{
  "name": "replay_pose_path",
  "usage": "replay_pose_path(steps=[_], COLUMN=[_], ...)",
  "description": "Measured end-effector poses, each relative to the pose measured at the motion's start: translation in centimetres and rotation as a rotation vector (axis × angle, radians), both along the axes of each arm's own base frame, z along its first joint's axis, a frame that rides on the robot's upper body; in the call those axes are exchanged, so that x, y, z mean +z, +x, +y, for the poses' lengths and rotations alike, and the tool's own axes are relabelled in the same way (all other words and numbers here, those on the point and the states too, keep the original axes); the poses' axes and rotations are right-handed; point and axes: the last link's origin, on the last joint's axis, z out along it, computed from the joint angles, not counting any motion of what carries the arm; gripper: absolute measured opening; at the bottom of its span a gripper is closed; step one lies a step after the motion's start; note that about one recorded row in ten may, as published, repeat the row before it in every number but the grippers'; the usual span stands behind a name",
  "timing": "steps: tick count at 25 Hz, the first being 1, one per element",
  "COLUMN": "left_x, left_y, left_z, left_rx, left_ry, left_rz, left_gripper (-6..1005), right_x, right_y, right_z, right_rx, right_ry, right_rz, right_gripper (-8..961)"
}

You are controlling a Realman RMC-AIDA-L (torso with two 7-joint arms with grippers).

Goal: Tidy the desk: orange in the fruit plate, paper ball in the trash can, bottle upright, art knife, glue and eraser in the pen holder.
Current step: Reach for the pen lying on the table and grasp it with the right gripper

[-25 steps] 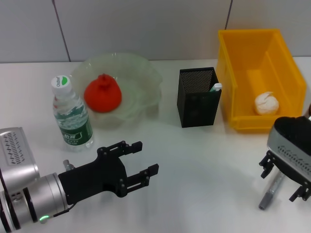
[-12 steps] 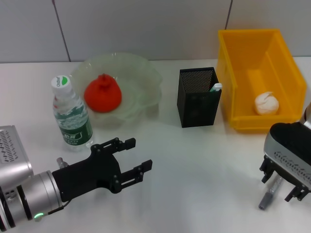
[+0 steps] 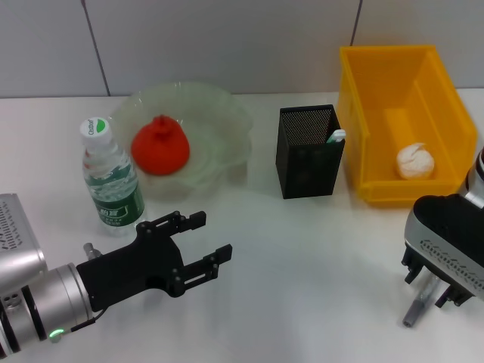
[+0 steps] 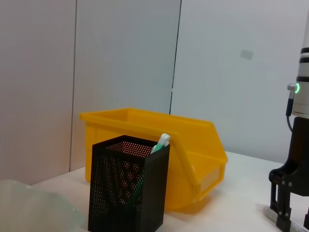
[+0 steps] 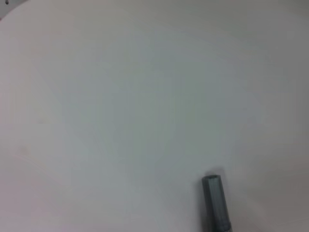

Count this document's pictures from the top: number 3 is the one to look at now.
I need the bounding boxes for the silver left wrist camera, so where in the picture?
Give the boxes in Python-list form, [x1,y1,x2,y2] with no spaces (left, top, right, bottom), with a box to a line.
[0,193,48,300]

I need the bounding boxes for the white paper ball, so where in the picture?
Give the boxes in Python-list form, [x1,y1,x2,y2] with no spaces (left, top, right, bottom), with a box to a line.
[395,141,436,180]

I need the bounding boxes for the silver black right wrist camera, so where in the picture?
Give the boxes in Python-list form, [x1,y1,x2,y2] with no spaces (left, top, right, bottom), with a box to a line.
[403,194,484,300]

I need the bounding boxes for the grey marker pen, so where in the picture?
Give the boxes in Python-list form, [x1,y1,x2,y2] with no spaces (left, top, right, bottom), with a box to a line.
[402,274,442,328]

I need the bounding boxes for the yellow plastic bin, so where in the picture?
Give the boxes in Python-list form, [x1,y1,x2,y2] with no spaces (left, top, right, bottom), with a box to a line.
[337,44,478,207]

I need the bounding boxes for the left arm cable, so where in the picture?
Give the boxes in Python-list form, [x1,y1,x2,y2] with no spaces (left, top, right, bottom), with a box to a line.
[48,307,110,343]

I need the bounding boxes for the black mesh pen holder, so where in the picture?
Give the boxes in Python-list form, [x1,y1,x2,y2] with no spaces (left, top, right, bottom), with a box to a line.
[275,104,346,200]

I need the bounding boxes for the clear green-label water bottle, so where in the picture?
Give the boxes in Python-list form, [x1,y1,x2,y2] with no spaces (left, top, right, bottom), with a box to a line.
[79,116,147,237]

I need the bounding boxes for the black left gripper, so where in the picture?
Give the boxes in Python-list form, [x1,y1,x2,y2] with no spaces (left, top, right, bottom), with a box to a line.
[75,209,234,312]

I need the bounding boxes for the green glass fruit plate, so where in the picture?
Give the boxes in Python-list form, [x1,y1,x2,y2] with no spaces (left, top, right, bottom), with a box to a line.
[109,81,253,198]

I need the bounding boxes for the green white pen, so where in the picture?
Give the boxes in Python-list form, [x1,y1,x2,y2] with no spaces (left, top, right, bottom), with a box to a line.
[325,129,347,145]

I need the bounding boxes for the red orange fruit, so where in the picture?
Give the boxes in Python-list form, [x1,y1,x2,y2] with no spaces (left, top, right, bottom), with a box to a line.
[130,114,191,176]

